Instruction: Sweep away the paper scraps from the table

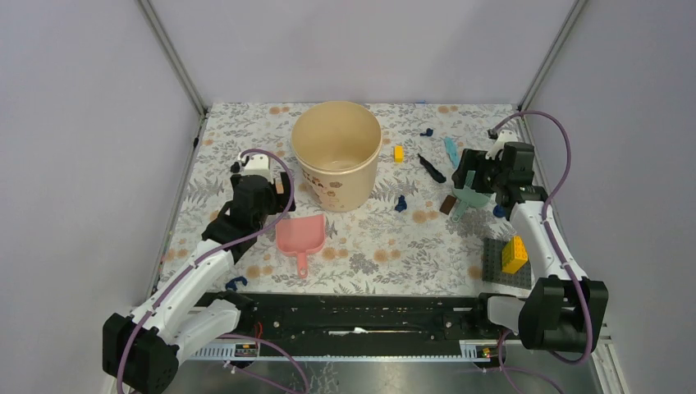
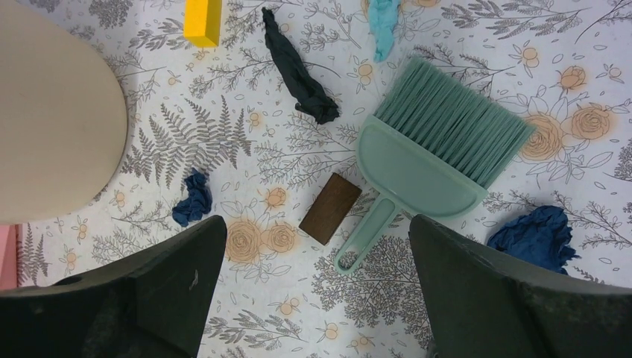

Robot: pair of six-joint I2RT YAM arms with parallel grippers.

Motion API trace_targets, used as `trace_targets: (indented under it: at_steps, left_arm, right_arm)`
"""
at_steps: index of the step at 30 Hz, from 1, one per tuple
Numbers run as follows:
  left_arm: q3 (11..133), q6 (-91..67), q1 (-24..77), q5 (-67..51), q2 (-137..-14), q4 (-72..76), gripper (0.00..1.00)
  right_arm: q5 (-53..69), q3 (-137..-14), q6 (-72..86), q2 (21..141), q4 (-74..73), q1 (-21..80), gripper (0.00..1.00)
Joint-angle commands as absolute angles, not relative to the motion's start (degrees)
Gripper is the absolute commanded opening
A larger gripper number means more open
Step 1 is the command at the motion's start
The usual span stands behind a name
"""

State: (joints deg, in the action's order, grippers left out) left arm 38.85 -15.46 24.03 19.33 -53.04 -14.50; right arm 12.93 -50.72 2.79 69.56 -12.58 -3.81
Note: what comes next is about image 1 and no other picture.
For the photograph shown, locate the green hand brush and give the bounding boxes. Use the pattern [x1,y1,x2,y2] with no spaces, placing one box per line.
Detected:
[451,171,491,222]

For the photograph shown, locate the pink plastic dustpan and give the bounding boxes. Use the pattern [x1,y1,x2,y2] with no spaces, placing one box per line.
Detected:
[275,214,326,279]

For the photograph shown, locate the black paper strip scrap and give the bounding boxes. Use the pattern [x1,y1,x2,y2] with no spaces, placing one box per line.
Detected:
[418,153,446,184]

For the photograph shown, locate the dark blue paper scrap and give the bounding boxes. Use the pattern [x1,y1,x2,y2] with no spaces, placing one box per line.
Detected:
[395,195,408,213]

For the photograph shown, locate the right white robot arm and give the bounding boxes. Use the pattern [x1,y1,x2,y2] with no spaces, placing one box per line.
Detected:
[451,142,608,359]

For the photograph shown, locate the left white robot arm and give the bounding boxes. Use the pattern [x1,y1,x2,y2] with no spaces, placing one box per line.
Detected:
[102,172,295,393]

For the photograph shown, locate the brown wooden block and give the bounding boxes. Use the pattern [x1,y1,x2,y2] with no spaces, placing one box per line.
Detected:
[439,195,457,215]

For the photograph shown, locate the teal paper scrap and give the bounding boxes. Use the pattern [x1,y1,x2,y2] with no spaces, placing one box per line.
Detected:
[443,137,460,169]

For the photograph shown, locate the yellow lego brick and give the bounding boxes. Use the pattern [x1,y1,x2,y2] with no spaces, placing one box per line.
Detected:
[501,236,529,274]

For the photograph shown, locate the grey lego baseplate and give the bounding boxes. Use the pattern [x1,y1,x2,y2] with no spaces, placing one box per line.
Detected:
[482,238,533,290]

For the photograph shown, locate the beige plastic bucket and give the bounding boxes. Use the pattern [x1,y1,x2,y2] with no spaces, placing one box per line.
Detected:
[291,101,382,212]

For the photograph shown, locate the floral table cloth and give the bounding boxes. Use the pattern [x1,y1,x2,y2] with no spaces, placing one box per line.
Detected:
[158,103,529,296]

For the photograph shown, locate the small yellow block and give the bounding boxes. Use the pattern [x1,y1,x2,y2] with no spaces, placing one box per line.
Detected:
[393,145,405,163]

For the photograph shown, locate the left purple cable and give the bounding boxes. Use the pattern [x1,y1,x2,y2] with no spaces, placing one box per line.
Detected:
[115,148,311,394]

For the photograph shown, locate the purple cable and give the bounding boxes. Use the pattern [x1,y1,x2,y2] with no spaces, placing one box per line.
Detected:
[478,111,595,394]
[115,148,311,394]

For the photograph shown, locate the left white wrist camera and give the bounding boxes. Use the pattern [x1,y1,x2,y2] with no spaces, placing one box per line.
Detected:
[236,153,272,182]

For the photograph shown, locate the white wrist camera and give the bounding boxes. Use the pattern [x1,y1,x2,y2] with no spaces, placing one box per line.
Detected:
[236,153,272,182]
[485,129,520,160]

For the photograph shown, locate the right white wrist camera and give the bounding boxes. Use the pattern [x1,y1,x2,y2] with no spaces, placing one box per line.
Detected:
[485,129,520,160]

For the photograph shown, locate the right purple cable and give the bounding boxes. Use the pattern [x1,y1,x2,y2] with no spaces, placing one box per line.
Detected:
[478,111,595,394]

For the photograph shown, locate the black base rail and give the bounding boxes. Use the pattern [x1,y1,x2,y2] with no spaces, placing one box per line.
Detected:
[195,291,503,360]

